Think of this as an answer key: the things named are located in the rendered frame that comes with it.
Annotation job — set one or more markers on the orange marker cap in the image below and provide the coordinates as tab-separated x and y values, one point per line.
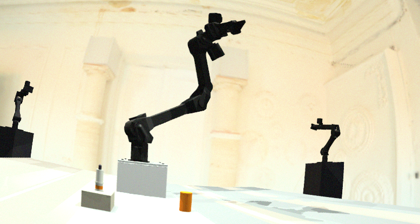
185	201

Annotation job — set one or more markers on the white marker with orange band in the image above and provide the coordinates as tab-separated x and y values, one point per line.
99	179

